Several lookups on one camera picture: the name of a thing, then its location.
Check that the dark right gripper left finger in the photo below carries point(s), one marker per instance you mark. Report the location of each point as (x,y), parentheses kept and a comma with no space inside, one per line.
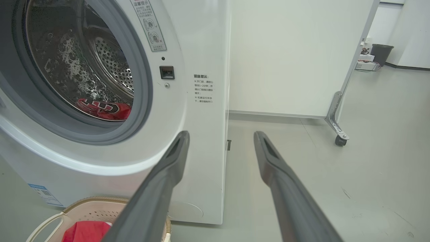
(154,201)

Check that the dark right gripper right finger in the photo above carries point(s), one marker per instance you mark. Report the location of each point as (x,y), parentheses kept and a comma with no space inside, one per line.
(292,208)

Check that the red garment with white trim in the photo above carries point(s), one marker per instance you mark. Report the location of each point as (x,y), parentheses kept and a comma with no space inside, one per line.
(87,233)

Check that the red jersey with letter print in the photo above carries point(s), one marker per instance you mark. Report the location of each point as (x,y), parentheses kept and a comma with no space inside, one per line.
(114,111)

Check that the beige perforated laundry basket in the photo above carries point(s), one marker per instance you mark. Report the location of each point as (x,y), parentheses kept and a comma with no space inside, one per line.
(90,205)

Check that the white front-load washing machine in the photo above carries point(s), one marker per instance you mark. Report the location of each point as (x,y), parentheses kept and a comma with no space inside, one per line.
(201,134)

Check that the black door latch socket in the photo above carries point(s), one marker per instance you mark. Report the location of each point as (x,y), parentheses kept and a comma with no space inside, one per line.
(167,72)

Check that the steel washing machine drum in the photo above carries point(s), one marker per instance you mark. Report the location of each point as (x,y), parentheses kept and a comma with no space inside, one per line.
(84,67)

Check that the black caster wheel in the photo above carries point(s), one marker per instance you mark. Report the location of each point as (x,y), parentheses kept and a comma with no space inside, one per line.
(340,141)

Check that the metal partition leg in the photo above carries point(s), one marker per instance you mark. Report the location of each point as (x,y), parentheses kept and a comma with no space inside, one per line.
(332,114)

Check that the blue energy label sticker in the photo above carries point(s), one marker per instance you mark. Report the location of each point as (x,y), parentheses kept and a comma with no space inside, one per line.
(45,195)

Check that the white partition panel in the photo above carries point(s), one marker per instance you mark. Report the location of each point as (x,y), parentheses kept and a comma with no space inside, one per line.
(285,57)

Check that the white flat box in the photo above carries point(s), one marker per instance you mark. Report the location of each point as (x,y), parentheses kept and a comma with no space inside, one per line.
(366,66)

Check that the white perforated device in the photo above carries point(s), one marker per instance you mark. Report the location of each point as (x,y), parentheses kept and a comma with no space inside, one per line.
(366,57)

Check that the grey instruction sticker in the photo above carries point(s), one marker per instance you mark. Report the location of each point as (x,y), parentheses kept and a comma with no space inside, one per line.
(149,27)

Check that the black trash bin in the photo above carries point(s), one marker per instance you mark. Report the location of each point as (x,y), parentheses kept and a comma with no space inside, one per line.
(382,55)

